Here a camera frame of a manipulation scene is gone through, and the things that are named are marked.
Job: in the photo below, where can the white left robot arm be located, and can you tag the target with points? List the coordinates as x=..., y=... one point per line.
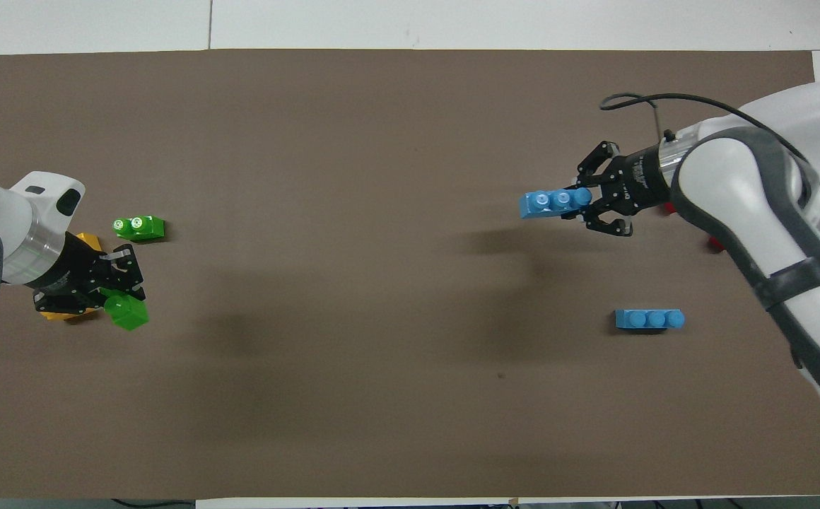
x=0, y=240

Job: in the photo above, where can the brown paper table mat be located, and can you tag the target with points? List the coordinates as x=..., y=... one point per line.
x=382, y=283

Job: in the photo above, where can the green block with white stickers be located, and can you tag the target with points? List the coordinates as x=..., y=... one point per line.
x=140, y=227

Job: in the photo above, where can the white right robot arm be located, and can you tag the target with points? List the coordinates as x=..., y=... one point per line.
x=770, y=212

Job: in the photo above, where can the plain green two-stud block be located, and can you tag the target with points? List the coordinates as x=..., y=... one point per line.
x=127, y=312

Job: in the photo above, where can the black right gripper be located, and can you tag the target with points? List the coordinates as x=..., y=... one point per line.
x=643, y=180

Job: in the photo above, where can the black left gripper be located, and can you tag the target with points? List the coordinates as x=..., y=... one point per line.
x=71, y=272

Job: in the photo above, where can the yellow two-stud block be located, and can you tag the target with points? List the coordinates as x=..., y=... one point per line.
x=90, y=242
x=63, y=317

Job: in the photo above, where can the blue three-stud block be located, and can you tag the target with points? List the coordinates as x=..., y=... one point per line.
x=649, y=319
x=551, y=203

